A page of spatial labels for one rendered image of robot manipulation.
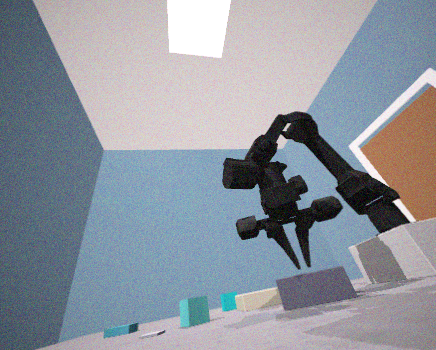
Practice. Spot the cream shallow rectangular tray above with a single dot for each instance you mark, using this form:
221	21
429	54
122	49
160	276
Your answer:
258	299

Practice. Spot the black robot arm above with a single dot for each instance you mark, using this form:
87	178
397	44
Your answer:
357	188

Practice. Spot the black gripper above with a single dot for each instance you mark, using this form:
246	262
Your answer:
322	209

